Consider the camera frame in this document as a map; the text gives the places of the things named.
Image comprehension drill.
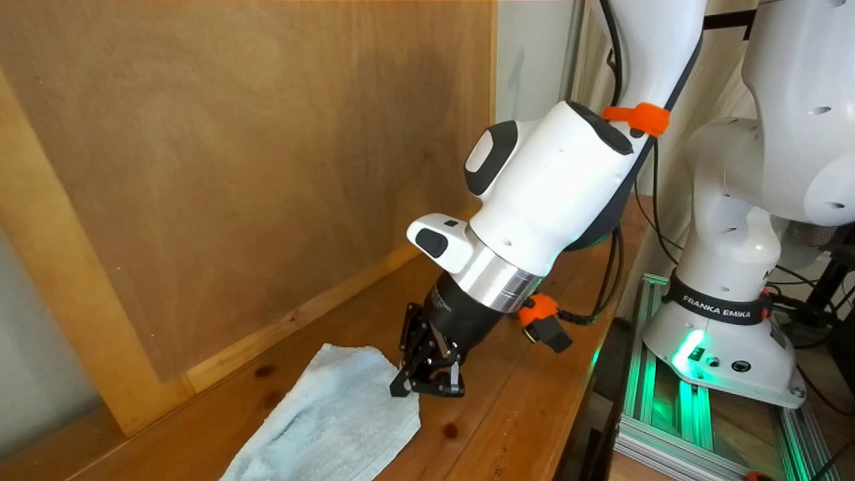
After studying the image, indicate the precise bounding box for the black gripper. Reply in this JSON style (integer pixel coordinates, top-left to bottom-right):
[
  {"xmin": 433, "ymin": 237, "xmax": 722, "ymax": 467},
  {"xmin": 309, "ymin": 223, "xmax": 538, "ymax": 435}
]
[{"xmin": 389, "ymin": 275, "xmax": 503, "ymax": 398}]

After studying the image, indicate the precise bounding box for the light blue towel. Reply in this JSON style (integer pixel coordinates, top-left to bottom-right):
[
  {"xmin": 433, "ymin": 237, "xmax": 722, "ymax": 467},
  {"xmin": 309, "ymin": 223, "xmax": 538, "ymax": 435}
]
[{"xmin": 221, "ymin": 346, "xmax": 423, "ymax": 481}]

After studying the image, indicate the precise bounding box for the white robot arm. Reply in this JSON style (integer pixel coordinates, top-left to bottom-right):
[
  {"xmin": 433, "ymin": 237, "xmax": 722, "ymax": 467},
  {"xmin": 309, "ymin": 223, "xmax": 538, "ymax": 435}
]
[{"xmin": 389, "ymin": 0, "xmax": 855, "ymax": 408}]

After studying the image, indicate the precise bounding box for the large wooden board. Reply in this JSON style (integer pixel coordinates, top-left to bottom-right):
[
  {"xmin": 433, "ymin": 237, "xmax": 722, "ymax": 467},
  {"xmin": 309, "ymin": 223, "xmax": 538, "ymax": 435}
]
[{"xmin": 0, "ymin": 0, "xmax": 496, "ymax": 434}]

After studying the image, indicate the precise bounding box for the beige curtain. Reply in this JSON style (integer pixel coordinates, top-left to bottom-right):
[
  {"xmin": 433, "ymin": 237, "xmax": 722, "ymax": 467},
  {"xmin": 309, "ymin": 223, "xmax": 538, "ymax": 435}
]
[{"xmin": 556, "ymin": 0, "xmax": 855, "ymax": 310}]

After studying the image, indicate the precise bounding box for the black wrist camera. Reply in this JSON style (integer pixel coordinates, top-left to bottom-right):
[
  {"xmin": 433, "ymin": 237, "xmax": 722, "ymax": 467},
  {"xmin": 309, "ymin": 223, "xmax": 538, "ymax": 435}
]
[{"xmin": 516, "ymin": 294, "xmax": 571, "ymax": 352}]

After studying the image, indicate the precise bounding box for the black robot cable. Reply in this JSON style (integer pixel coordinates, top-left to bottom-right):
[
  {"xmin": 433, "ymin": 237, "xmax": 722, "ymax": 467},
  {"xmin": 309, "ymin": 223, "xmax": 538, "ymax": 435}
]
[{"xmin": 550, "ymin": 0, "xmax": 706, "ymax": 328}]

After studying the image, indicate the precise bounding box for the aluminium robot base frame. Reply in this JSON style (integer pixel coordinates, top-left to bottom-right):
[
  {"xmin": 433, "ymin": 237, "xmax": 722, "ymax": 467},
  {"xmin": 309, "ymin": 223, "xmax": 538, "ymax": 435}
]
[{"xmin": 614, "ymin": 275, "xmax": 841, "ymax": 481}]

